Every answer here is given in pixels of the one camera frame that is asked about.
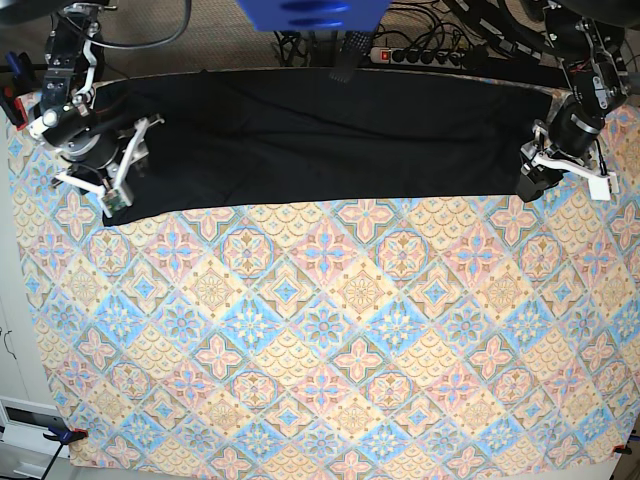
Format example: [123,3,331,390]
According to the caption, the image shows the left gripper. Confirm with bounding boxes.
[515,97,607,203]

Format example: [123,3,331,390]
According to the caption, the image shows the red clamp top left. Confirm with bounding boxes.
[0,52,31,132]

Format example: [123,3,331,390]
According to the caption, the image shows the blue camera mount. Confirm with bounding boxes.
[237,0,390,32]

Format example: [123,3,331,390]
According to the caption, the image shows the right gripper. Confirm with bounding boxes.
[42,117,150,185]

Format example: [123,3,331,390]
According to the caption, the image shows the orange clamp bottom right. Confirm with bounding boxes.
[613,438,639,455]

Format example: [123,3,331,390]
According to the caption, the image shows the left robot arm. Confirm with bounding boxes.
[446,1,639,202]

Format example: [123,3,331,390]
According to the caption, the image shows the blue clamp bottom left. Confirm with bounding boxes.
[43,427,88,446]

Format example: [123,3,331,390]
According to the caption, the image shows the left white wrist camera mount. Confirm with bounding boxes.
[521,141,620,201]

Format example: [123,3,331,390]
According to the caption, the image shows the black mesh strap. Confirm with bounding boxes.
[327,29,374,84]

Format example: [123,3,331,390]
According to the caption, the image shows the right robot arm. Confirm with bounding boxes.
[27,1,134,187]

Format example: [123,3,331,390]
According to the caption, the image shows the black power strip red switch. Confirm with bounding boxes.
[369,46,490,70]

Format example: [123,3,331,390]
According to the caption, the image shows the patterned tablecloth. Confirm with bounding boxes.
[7,107,639,479]

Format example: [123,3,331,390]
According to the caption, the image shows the black T-shirt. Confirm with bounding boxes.
[96,68,552,226]

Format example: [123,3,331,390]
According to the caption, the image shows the white cabinet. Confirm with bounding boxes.
[0,149,66,480]

